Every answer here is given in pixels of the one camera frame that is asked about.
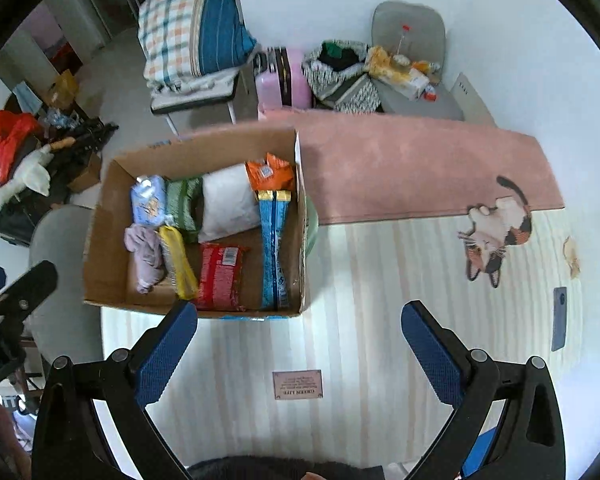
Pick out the lavender cloth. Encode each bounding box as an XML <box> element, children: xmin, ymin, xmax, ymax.
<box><xmin>124</xmin><ymin>223</ymin><xmax>166</xmax><ymax>295</ymax></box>

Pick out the blue bear tissue pack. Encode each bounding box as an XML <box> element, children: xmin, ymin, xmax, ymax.
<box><xmin>130</xmin><ymin>174</ymin><xmax>166</xmax><ymax>228</ymax></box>

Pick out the yellow pack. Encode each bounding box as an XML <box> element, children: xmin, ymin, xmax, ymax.
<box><xmin>158</xmin><ymin>226</ymin><xmax>198</xmax><ymax>300</ymax></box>

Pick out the green striped pack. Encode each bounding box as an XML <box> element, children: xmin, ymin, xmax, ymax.
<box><xmin>166</xmin><ymin>177</ymin><xmax>202</xmax><ymax>243</ymax></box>

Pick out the red snack pack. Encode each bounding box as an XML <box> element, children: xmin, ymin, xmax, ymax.
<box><xmin>196</xmin><ymin>243</ymin><xmax>247</xmax><ymax>312</ymax></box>

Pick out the white pillow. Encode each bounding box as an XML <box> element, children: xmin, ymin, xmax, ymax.
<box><xmin>198</xmin><ymin>164</ymin><xmax>261</xmax><ymax>243</ymax></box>

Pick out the blue long snack bag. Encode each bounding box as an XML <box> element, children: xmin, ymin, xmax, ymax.
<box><xmin>258</xmin><ymin>191</ymin><xmax>276</xmax><ymax>310</ymax></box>
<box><xmin>272</xmin><ymin>191</ymin><xmax>291</xmax><ymax>310</ymax></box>

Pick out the orange snack bag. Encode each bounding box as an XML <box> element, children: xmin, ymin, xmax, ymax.
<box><xmin>245</xmin><ymin>153</ymin><xmax>296</xmax><ymax>192</ymax></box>

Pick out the grey round cushion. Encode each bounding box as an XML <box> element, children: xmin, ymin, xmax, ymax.
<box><xmin>28</xmin><ymin>205</ymin><xmax>104</xmax><ymax>363</ymax></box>

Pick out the white goose plush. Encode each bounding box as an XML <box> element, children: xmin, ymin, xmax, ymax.
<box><xmin>0</xmin><ymin>136</ymin><xmax>76</xmax><ymax>210</ymax></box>

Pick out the blue smartphone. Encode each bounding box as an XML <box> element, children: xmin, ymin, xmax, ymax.
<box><xmin>550</xmin><ymin>286</ymin><xmax>568</xmax><ymax>351</ymax></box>

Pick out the red plastic bag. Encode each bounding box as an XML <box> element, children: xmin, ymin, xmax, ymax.
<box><xmin>0</xmin><ymin>110</ymin><xmax>43</xmax><ymax>186</ymax></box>

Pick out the brown cardboard box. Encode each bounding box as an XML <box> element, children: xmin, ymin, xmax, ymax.
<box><xmin>83</xmin><ymin>122</ymin><xmax>306</xmax><ymax>318</ymax></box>

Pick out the pink cat rug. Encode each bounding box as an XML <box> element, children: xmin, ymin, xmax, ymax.
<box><xmin>99</xmin><ymin>108</ymin><xmax>584</xmax><ymax>470</ymax></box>

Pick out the plaid and blue bedding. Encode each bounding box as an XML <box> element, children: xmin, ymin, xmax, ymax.
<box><xmin>137</xmin><ymin>0</ymin><xmax>258</xmax><ymax>94</ymax></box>

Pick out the pink suitcase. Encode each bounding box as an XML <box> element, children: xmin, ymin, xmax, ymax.
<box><xmin>253</xmin><ymin>47</ymin><xmax>312</xmax><ymax>110</ymax></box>

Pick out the black white patterned bag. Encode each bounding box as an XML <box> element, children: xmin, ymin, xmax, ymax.
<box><xmin>301</xmin><ymin>40</ymin><xmax>381</xmax><ymax>114</ymax></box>

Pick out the grey floor chair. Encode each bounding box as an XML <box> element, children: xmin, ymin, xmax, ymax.
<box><xmin>372</xmin><ymin>0</ymin><xmax>464</xmax><ymax>120</ymax></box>

